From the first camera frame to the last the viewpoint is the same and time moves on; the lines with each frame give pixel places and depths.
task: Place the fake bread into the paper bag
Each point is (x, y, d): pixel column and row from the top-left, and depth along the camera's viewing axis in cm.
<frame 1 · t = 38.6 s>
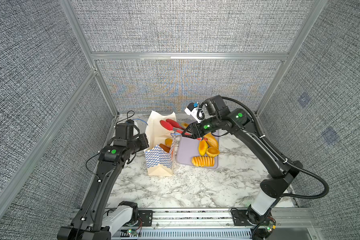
left hand: (148, 139, 74), fingers closed
right hand: (185, 131, 68), fingers open
blue checkered paper bag: (160, 163, 83), point 11 cm above the table
lilac plastic tray: (187, 147, 101), on the table
long baguette loaf: (211, 139, 101), point 4 cm above the table
ridged spiral bread roll: (203, 161, 90), point 5 cm above the table
round yellow tart bread: (213, 152, 94), point 5 cm above the table
yellow oval bun: (202, 148, 97), point 4 cm above the table

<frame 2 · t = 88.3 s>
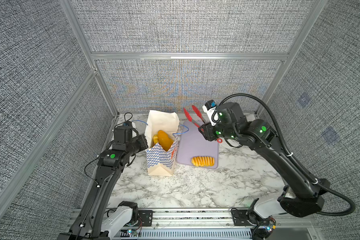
left hand: (147, 139, 74), fingers closed
right hand: (204, 124, 66), fingers open
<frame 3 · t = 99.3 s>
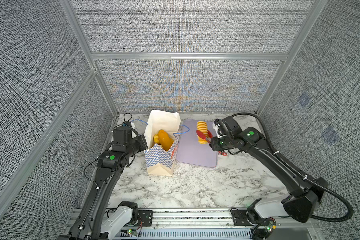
left hand: (146, 139, 73), fingers closed
right hand: (213, 142, 77), fingers open
ridged spiral bread roll: (202, 126, 88), point 20 cm above the table
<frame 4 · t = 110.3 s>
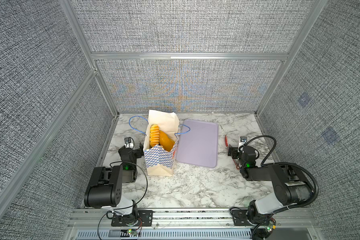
left hand: (132, 144, 92), fingers open
right hand: (239, 144, 94), fingers open
ridged spiral bread roll: (154, 135, 92), point 14 cm above the table
